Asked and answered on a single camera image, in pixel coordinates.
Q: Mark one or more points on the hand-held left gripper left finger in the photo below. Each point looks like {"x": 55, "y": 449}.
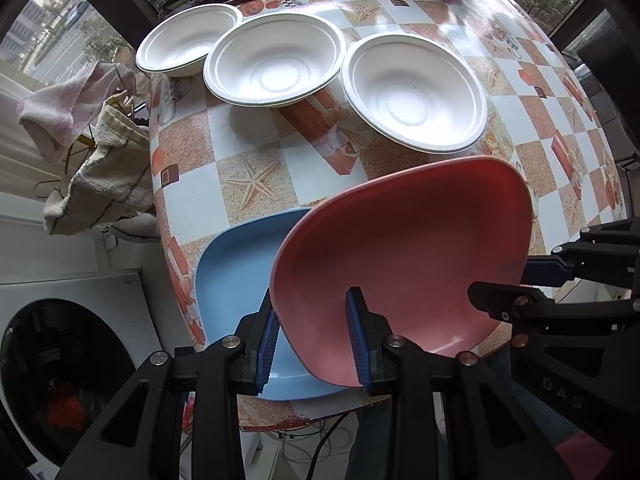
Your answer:
{"x": 266, "y": 355}

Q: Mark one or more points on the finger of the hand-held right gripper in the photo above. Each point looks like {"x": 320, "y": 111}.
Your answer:
{"x": 542, "y": 270}
{"x": 505, "y": 299}

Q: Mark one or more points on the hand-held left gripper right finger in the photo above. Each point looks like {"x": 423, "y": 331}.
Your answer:
{"x": 357, "y": 345}

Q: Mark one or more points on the blue plate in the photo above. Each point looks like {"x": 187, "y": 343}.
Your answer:
{"x": 235, "y": 270}

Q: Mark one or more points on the pink plate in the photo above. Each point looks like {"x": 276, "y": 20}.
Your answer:
{"x": 400, "y": 240}

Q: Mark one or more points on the white paper bowl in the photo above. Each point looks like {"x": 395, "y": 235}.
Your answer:
{"x": 185, "y": 40}
{"x": 415, "y": 95}
{"x": 275, "y": 60}

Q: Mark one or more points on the checkered printed tablecloth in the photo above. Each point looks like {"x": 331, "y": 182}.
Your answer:
{"x": 310, "y": 170}

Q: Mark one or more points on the white washing machine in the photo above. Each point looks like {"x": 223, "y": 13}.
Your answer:
{"x": 75, "y": 360}

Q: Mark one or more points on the beige towel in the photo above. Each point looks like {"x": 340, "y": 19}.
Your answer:
{"x": 105, "y": 180}

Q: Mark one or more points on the pink towel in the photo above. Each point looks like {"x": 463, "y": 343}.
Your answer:
{"x": 55, "y": 105}

